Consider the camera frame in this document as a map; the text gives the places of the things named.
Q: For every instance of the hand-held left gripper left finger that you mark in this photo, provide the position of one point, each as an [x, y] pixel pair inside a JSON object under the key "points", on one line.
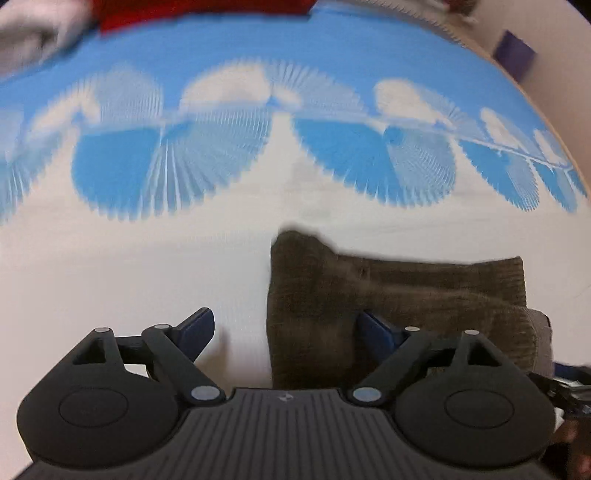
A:
{"points": [[198, 333]]}

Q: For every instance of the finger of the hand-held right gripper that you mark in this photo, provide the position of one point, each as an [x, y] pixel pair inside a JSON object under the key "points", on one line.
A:
{"points": [[565, 385]]}

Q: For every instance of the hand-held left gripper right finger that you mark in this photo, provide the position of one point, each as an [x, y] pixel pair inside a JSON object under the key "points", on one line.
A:
{"points": [[375, 336]]}

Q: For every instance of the blue white printed bed sheet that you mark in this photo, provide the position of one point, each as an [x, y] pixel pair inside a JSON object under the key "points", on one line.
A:
{"points": [[138, 258]]}

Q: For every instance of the purple box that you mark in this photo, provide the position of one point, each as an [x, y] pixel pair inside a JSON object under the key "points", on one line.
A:
{"points": [[515, 53]]}

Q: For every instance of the red folded cloth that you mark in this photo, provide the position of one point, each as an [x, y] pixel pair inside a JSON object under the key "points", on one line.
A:
{"points": [[198, 14]]}

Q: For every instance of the beige crumpled cloth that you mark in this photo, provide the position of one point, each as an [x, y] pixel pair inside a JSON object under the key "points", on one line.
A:
{"points": [[32, 37]]}

